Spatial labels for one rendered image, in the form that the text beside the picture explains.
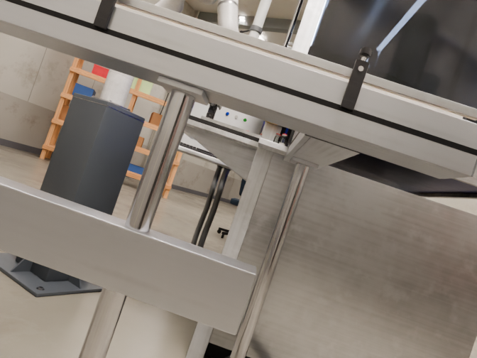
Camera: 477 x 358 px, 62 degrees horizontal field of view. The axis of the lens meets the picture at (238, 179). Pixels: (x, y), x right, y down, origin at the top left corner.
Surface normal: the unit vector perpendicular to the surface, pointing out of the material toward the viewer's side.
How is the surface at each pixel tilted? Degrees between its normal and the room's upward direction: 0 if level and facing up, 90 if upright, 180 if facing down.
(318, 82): 90
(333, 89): 90
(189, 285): 90
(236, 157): 90
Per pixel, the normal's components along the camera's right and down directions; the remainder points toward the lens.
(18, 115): 0.82, 0.27
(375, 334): -0.04, -0.04
